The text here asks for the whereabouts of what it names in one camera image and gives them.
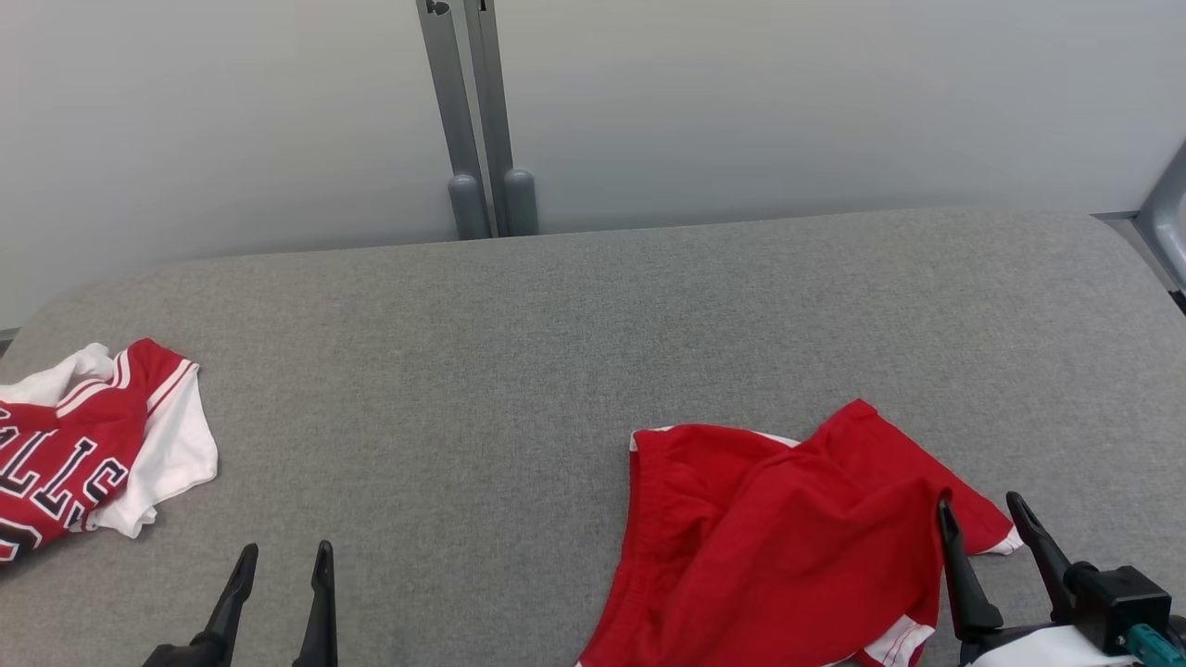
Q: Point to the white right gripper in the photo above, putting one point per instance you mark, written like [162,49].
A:
[1028,648]

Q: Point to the grey metal frame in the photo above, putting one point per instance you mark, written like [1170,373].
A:
[1169,213]

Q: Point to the red white basketball jersey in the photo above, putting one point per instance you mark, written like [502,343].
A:
[83,463]

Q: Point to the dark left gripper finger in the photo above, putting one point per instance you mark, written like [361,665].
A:
[320,630]
[232,611]

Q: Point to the grey metal post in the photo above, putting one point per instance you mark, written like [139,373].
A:
[521,204]
[468,208]

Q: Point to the red shorts white trim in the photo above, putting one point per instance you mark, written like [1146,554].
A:
[788,537]

